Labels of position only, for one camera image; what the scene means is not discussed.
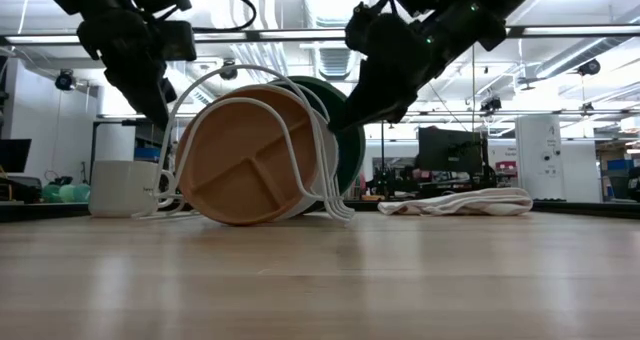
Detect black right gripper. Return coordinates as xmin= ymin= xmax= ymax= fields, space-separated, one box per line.
xmin=327 ymin=2 xmax=454 ymax=133

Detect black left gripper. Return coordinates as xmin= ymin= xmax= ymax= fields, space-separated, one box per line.
xmin=77 ymin=9 xmax=178 ymax=129

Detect dark green plate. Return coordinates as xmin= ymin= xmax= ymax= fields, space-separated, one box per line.
xmin=268 ymin=75 xmax=367 ymax=215

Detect plain white plate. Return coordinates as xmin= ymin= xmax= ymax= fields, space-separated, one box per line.
xmin=277 ymin=107 xmax=342 ymax=221

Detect brown divided plate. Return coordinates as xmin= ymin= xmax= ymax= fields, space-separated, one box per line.
xmin=174 ymin=83 xmax=322 ymax=227

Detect white wire dish rack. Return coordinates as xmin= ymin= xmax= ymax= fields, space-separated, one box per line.
xmin=132 ymin=63 xmax=357 ymax=226

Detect blue storage bin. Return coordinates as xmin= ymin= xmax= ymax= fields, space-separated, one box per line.
xmin=133 ymin=147 xmax=165 ymax=161

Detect wide white pillar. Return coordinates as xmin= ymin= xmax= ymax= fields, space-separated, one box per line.
xmin=94 ymin=82 xmax=139 ymax=162

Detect black ceiling spotlight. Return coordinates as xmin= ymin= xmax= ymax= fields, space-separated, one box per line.
xmin=53 ymin=68 xmax=77 ymax=92
xmin=481 ymin=94 xmax=504 ymax=114
xmin=576 ymin=58 xmax=602 ymax=78
xmin=219 ymin=58 xmax=240 ymax=81

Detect black background robot rig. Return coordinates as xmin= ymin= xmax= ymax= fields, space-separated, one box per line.
xmin=367 ymin=155 xmax=419 ymax=200

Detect large black monitor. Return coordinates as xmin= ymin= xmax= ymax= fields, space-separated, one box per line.
xmin=417 ymin=126 xmax=490 ymax=182

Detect white ceramic mug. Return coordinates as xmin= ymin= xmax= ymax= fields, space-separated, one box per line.
xmin=88 ymin=159 xmax=177 ymax=219

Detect white folded towel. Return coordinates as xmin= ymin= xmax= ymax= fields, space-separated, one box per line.
xmin=378 ymin=186 xmax=534 ymax=217

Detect pale green balloons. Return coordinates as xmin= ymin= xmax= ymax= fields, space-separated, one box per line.
xmin=41 ymin=181 xmax=92 ymax=204

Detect small dark monitor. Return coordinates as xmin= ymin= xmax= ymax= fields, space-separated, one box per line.
xmin=0 ymin=138 xmax=33 ymax=174

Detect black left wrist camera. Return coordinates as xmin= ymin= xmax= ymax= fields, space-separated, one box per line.
xmin=153 ymin=19 xmax=198 ymax=63

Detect silver ventilation duct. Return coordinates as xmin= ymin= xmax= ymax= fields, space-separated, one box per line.
xmin=301 ymin=0 xmax=374 ymax=82

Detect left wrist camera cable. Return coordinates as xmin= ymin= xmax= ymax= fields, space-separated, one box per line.
xmin=187 ymin=0 xmax=258 ymax=33

